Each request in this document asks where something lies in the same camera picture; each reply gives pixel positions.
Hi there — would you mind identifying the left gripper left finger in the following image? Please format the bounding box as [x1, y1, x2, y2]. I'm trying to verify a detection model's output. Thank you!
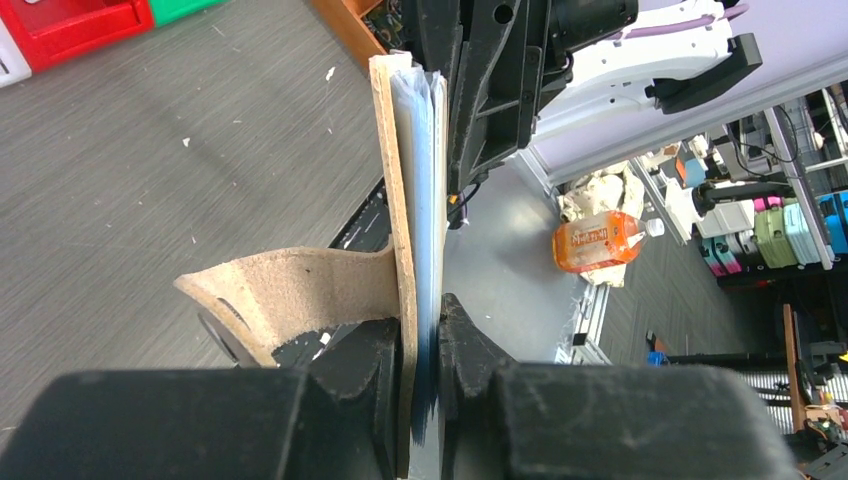
[1, 319, 400, 479]

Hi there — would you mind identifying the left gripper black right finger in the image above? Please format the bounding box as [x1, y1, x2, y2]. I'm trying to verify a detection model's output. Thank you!
[439, 294, 799, 479]

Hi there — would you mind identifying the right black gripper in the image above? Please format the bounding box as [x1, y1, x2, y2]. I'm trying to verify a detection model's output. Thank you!
[401, 0, 639, 194]

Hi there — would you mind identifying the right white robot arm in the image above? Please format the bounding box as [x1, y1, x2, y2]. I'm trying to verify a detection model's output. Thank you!
[401, 1, 762, 194]

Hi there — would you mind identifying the orange compartment tray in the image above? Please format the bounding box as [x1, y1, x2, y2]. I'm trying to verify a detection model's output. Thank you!
[311, 0, 390, 73]

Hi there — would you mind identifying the orange drink bottle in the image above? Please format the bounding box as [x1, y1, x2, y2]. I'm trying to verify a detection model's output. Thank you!
[552, 211, 665, 274]

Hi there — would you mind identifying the green plastic bin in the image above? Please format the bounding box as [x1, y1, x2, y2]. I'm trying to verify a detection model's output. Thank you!
[148, 0, 225, 28]

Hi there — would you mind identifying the red plastic bin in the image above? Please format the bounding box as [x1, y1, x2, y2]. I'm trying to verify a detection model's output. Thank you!
[1, 0, 154, 73]

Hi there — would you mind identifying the white plastic bin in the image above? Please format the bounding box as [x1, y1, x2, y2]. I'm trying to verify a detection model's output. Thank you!
[0, 21, 32, 88]

